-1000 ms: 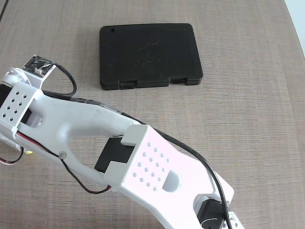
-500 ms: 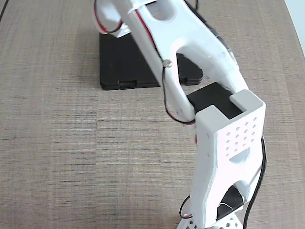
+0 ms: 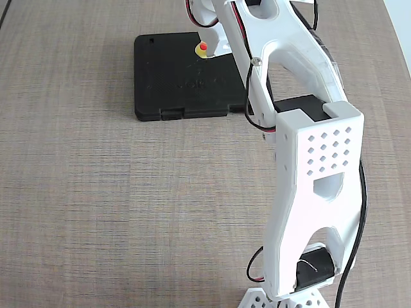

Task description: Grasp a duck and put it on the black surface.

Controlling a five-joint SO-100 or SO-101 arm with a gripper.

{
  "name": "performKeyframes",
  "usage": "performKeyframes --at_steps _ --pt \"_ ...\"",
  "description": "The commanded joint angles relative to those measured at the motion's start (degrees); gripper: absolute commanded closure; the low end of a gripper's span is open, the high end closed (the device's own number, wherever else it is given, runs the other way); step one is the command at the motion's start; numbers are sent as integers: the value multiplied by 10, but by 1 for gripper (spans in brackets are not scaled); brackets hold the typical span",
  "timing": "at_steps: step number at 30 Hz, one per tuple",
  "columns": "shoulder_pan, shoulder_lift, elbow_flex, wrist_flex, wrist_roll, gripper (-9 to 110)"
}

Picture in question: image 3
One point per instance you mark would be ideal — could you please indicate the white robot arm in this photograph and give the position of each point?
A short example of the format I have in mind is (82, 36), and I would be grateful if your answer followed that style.
(321, 208)

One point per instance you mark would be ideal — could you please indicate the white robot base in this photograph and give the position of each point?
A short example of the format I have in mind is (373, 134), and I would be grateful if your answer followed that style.
(257, 300)

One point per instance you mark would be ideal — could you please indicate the black plastic case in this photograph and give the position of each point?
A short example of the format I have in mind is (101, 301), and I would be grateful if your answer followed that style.
(167, 80)

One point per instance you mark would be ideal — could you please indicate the yellow rubber duck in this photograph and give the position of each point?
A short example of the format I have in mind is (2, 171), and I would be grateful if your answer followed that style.
(201, 52)

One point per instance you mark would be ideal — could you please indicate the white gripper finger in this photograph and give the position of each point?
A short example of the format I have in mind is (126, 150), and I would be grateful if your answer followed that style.
(216, 41)

